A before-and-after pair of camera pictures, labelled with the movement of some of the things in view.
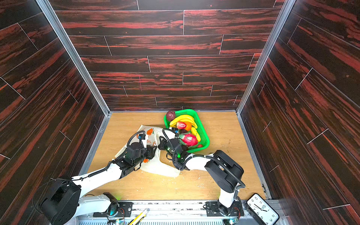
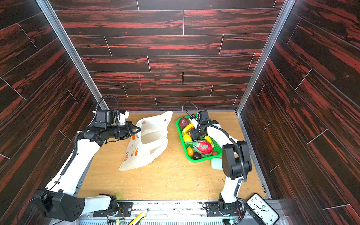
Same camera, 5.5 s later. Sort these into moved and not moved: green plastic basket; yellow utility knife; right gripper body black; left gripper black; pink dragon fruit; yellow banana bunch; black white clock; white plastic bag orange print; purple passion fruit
Moved: left gripper black; right gripper body black; yellow banana bunch; green plastic basket; purple passion fruit; white plastic bag orange print; pink dragon fruit
Not moved: black white clock; yellow utility knife
